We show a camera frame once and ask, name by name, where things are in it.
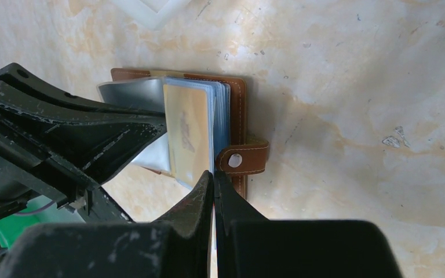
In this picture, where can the white translucent plastic card box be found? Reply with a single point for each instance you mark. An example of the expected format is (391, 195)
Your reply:
(151, 14)

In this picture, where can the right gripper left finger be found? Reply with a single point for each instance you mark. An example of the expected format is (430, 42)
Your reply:
(177, 244)

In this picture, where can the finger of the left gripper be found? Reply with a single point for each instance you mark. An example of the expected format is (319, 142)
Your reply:
(92, 141)

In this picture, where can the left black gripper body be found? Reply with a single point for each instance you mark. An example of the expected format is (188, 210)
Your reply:
(29, 186)

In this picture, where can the brown leather card holder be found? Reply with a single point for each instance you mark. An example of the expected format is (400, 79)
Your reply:
(235, 152)

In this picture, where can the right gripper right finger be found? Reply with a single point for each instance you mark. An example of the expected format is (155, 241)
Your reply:
(251, 245)

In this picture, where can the thin credit card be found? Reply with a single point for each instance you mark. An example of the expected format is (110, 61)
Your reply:
(189, 109)

